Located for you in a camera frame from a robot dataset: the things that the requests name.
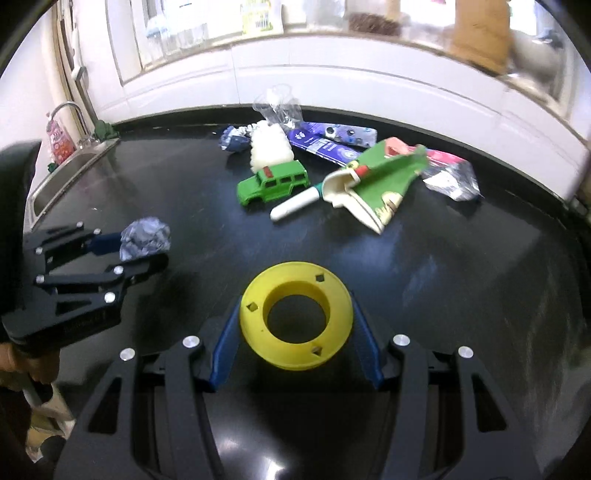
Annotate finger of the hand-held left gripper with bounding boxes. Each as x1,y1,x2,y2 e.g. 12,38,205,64
22,222,124,278
33,253,170,320

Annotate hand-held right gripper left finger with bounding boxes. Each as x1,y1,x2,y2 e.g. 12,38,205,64
54,305,243,480

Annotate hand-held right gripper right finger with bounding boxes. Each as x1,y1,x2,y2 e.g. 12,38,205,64
349,291,543,480

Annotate blue grey paper ball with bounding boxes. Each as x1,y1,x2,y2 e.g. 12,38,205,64
119,218,172,260

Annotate yellow plastic ring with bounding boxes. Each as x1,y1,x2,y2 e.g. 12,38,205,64
239,261,355,371

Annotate white sponge bottle brush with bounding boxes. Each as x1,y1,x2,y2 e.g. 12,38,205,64
248,121,296,174

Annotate purple toothpaste tube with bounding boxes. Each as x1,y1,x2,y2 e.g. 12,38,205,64
287,129,363,168

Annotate person's left hand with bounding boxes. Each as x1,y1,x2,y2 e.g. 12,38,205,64
0,344,61,386

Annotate steel sink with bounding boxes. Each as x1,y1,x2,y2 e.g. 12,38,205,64
25,138,122,232

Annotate beige cloth bag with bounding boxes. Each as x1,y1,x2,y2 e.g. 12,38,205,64
25,383,75,462

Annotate pink soap bottle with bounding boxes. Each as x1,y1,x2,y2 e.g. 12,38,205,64
45,113,77,163

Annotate chrome faucet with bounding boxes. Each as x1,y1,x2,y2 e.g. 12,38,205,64
48,102,95,146

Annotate white marker pen green cap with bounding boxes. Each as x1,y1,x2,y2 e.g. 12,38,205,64
270,184,324,223

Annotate crumpled dark blue wrapper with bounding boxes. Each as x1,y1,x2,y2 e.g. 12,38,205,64
217,124,252,154

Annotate green toy car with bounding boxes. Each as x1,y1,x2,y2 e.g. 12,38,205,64
236,160,310,208

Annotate crushed green paper cup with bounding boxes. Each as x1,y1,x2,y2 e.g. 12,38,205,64
322,137,430,236

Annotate silver red foil wrapper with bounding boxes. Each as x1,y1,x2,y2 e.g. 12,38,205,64
422,148,482,202

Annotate clear plastic bag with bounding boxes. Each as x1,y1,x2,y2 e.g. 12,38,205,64
252,84,303,130

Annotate blue printed wrapper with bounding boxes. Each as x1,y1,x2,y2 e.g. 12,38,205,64
302,121,378,148

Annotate pack of clear bottles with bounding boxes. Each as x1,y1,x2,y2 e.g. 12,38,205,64
143,14,208,61

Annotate yellow green packet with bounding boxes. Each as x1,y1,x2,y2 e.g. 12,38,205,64
241,0,284,35

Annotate clear jar brown contents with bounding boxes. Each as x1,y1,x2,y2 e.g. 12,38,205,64
346,0,402,35

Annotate tall cardboard box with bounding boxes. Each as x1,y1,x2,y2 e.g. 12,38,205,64
450,0,511,75

